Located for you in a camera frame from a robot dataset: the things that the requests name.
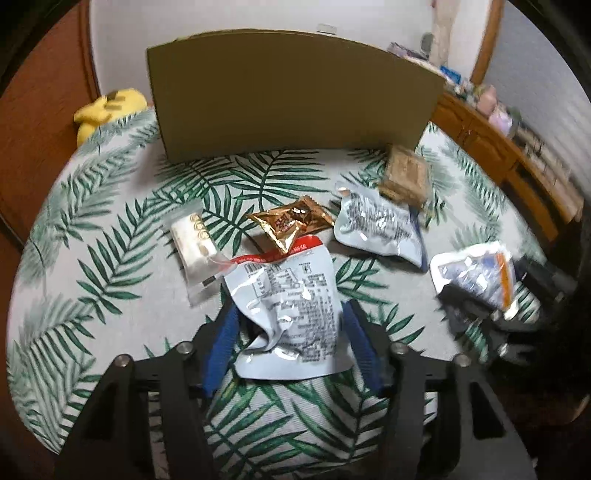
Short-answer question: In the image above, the palm leaf print cloth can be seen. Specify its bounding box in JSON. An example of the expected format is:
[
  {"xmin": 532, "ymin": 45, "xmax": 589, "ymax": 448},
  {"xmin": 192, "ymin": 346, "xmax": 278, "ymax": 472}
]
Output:
[{"xmin": 7, "ymin": 109, "xmax": 545, "ymax": 479}]

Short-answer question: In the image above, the clear white wafer packet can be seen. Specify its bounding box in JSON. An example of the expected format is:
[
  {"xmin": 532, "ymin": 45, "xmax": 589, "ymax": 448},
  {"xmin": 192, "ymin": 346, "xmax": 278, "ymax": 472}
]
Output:
[{"xmin": 170, "ymin": 213, "xmax": 235, "ymax": 306}]

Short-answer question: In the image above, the yellow Pikachu plush toy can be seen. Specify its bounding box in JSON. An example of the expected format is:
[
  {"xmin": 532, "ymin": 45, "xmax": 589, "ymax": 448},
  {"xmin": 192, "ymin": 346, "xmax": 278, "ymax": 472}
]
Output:
[{"xmin": 73, "ymin": 88, "xmax": 147, "ymax": 147}]

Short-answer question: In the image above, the blue white snack packet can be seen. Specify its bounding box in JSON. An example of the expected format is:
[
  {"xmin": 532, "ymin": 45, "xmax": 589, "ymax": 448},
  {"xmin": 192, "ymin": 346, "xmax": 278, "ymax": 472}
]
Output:
[{"xmin": 334, "ymin": 181, "xmax": 428, "ymax": 272}]

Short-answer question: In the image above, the white orange snack packet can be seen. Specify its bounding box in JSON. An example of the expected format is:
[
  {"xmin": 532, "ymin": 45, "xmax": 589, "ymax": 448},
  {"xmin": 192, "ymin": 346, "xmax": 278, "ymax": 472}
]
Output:
[{"xmin": 430, "ymin": 241, "xmax": 518, "ymax": 320}]

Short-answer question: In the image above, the wooden louvered wardrobe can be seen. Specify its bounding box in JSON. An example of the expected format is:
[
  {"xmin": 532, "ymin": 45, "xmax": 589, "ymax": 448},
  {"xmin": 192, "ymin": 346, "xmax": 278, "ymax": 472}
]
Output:
[{"xmin": 0, "ymin": 0, "xmax": 100, "ymax": 462}]

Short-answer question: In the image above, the white silver snack packet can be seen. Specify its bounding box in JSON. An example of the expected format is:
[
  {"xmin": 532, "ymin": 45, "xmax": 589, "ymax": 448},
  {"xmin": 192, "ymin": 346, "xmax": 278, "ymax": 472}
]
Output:
[{"xmin": 224, "ymin": 235, "xmax": 353, "ymax": 381}]

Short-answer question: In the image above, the beige curtain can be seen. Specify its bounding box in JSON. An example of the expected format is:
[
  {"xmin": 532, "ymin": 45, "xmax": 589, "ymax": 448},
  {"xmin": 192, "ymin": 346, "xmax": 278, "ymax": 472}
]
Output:
[{"xmin": 429, "ymin": 0, "xmax": 460, "ymax": 67}]

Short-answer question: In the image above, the gold brown candy packet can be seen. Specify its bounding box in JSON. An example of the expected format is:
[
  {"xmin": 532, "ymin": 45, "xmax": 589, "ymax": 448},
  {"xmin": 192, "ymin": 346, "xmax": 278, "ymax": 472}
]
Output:
[{"xmin": 246, "ymin": 195, "xmax": 335, "ymax": 254}]

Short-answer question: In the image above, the pink tissue box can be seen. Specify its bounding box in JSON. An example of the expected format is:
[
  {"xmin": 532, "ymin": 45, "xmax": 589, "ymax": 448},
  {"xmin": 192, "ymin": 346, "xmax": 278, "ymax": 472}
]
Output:
[{"xmin": 488, "ymin": 105, "xmax": 513, "ymax": 137}]

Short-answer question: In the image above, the wooden sideboard cabinet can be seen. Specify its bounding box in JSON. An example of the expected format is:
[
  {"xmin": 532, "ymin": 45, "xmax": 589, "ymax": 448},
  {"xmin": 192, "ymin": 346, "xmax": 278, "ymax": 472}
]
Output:
[{"xmin": 431, "ymin": 92, "xmax": 584, "ymax": 251}]

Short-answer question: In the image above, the pink thermos jug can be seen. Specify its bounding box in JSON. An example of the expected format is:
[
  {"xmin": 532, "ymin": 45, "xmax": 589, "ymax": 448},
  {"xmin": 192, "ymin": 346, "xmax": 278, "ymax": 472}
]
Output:
[{"xmin": 476, "ymin": 85, "xmax": 497, "ymax": 117}]

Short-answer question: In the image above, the puffed grain bar packet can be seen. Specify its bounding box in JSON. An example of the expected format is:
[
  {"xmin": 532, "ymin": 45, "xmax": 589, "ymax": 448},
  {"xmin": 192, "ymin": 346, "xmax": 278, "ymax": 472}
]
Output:
[{"xmin": 378, "ymin": 145, "xmax": 432, "ymax": 209}]

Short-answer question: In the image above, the brown cardboard box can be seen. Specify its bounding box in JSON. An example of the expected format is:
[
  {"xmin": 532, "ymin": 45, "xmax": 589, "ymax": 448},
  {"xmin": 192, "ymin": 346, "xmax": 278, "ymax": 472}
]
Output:
[{"xmin": 146, "ymin": 29, "xmax": 445, "ymax": 163}]

